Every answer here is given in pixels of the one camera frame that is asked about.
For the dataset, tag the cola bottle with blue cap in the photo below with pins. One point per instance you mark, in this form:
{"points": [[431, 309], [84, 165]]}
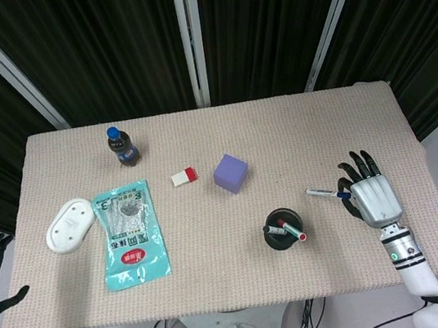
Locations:
{"points": [[125, 151]]}

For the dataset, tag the purple foam cube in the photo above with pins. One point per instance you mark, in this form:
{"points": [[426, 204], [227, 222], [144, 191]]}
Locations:
{"points": [[231, 174]]}

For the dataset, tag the black curtain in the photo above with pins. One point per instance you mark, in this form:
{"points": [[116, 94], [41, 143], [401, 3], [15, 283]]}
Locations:
{"points": [[110, 44]]}

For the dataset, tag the black-capped marker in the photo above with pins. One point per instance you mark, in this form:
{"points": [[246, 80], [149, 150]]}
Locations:
{"points": [[276, 229]]}

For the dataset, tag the blue cap white marker pen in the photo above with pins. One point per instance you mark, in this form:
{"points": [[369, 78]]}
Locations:
{"points": [[322, 192]]}

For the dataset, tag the black mesh pen holder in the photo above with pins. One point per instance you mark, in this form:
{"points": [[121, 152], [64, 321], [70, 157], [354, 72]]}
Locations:
{"points": [[276, 242]]}

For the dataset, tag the beige woven tablecloth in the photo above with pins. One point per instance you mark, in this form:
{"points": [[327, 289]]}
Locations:
{"points": [[217, 263]]}

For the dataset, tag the red and white eraser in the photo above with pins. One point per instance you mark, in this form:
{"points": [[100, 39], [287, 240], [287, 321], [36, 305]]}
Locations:
{"points": [[182, 178]]}

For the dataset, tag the red-capped marker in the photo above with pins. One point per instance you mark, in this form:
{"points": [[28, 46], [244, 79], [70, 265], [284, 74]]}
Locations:
{"points": [[295, 232]]}

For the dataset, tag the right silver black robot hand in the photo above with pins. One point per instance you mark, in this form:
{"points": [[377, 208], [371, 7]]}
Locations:
{"points": [[377, 200]]}

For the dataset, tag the teal cleaning cloth package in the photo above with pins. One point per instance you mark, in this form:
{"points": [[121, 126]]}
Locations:
{"points": [[132, 243]]}

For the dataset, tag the white oval plastic dish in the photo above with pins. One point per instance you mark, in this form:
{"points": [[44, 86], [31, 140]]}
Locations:
{"points": [[69, 225]]}

